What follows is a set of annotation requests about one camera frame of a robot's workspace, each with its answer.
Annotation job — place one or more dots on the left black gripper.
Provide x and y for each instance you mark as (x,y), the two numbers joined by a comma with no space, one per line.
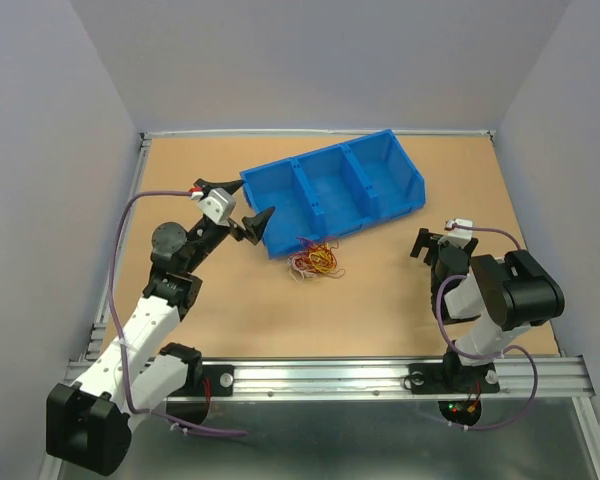
(254,226)

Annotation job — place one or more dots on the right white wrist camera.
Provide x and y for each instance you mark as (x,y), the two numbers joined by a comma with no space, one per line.
(458,232)

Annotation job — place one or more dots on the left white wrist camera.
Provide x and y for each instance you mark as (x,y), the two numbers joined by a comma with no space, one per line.
(216,204)

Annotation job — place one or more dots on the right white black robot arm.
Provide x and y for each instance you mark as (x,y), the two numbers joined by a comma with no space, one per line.
(502,297)

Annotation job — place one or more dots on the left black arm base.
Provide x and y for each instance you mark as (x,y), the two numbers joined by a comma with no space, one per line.
(192,402)

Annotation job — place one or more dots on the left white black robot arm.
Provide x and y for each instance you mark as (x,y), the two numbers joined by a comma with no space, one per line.
(90,421)

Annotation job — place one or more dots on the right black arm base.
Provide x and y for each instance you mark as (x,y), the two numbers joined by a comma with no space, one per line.
(466,385)

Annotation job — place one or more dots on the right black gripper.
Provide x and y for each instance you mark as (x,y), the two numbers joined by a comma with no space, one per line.
(422,239)

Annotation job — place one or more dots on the blue three-compartment plastic bin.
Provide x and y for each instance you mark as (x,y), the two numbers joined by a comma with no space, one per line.
(335,191)

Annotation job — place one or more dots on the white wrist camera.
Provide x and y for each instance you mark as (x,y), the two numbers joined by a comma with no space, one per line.
(216,204)
(458,232)

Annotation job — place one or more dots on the aluminium front rail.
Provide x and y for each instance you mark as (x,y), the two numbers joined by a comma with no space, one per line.
(377,378)

